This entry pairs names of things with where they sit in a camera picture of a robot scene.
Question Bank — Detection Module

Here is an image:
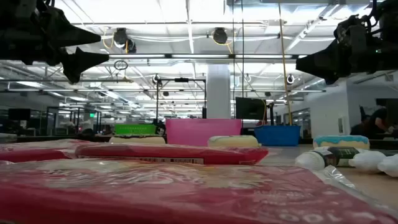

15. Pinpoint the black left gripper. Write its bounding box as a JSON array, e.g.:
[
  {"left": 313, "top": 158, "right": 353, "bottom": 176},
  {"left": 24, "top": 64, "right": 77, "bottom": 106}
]
[{"left": 0, "top": 0, "right": 110, "bottom": 85}]

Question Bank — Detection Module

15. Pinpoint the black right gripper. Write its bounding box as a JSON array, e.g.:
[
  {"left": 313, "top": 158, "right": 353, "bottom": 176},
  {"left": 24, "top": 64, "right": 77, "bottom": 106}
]
[{"left": 295, "top": 15, "right": 398, "bottom": 85}]

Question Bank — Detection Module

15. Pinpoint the cream roll with blue face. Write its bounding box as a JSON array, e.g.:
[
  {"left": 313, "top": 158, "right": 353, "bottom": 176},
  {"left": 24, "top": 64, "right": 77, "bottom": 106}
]
[{"left": 313, "top": 135, "right": 370, "bottom": 151}]

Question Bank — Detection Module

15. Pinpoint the white-capped bottle green label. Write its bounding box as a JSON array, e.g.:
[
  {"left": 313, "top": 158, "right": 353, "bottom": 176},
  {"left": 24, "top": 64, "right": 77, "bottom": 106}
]
[{"left": 294, "top": 146, "right": 368, "bottom": 171}]

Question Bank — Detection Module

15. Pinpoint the small white-capped bottle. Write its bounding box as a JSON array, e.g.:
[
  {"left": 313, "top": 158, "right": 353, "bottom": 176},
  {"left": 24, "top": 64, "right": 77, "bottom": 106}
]
[
  {"left": 348, "top": 151, "right": 387, "bottom": 174},
  {"left": 377, "top": 154, "right": 398, "bottom": 177}
]

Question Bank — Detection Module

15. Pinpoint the cream roll with dark face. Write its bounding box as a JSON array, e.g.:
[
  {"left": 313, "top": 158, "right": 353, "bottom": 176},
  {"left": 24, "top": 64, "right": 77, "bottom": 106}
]
[{"left": 108, "top": 134, "right": 166, "bottom": 145}]

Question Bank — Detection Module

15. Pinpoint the red plastic-wrapped paper packet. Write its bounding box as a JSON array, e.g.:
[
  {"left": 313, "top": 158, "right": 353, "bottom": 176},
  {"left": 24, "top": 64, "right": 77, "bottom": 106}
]
[
  {"left": 0, "top": 158, "right": 398, "bottom": 224},
  {"left": 74, "top": 142, "right": 270, "bottom": 166},
  {"left": 0, "top": 139, "right": 91, "bottom": 163}
]

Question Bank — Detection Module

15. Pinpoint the person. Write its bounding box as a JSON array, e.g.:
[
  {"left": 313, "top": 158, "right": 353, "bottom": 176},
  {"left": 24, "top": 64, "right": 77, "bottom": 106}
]
[
  {"left": 366, "top": 106, "right": 393, "bottom": 135},
  {"left": 349, "top": 114, "right": 373, "bottom": 136}
]

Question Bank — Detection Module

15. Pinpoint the blue plastic basket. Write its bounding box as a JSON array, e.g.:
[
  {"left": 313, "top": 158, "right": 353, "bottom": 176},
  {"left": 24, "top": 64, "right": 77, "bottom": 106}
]
[{"left": 254, "top": 124, "right": 302, "bottom": 147}]

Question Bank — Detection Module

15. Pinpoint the black monitor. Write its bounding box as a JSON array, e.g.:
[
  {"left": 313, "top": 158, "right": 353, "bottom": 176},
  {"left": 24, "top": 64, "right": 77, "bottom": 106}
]
[{"left": 235, "top": 96, "right": 267, "bottom": 120}]

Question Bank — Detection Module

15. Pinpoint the green plastic basket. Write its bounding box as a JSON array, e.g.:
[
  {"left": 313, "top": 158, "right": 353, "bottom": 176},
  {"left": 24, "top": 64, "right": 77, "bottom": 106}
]
[{"left": 114, "top": 124, "right": 157, "bottom": 136}]

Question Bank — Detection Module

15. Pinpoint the white square column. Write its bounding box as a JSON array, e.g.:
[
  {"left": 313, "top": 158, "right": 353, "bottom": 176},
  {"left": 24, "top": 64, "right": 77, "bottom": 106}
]
[{"left": 206, "top": 63, "right": 231, "bottom": 119}]

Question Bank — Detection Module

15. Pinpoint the pink plastic bin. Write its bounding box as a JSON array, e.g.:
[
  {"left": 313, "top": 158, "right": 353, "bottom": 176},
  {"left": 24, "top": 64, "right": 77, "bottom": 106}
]
[{"left": 165, "top": 118, "right": 243, "bottom": 147}]

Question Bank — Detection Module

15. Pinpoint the black ceiling cable reel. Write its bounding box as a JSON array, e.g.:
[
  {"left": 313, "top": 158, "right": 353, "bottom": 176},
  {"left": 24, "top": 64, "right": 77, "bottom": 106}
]
[
  {"left": 113, "top": 27, "right": 137, "bottom": 54},
  {"left": 212, "top": 27, "right": 228, "bottom": 45}
]

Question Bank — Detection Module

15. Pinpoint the black wall screen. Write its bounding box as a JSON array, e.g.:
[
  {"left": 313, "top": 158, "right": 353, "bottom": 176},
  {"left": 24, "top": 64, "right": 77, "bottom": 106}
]
[{"left": 375, "top": 98, "right": 398, "bottom": 125}]

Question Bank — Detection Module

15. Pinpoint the thin black hanging cable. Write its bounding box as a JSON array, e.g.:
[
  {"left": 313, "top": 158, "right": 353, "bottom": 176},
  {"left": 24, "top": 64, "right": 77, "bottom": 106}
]
[
  {"left": 241, "top": 0, "right": 245, "bottom": 119},
  {"left": 231, "top": 0, "right": 235, "bottom": 119}
]

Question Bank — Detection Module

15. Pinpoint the black aluminium table frame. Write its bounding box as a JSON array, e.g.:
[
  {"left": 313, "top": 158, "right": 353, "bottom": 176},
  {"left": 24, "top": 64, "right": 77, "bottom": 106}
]
[{"left": 15, "top": 133, "right": 398, "bottom": 151}]

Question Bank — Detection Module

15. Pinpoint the black rig frame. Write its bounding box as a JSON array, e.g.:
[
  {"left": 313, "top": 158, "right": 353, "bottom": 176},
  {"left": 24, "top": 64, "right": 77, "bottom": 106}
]
[{"left": 155, "top": 78, "right": 207, "bottom": 119}]

